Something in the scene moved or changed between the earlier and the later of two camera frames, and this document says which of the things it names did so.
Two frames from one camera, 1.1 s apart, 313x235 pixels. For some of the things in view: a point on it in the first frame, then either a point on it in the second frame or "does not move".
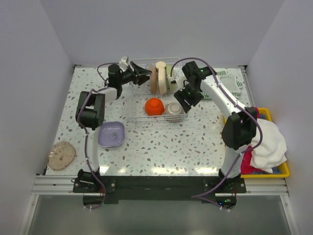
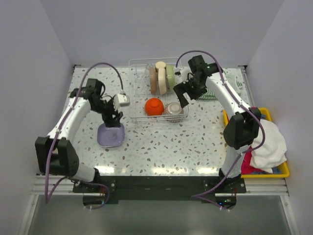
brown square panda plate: (153, 79) does not move
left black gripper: (137, 74) to (109, 120)
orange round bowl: (154, 106) does not move
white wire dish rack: (152, 101) does not move
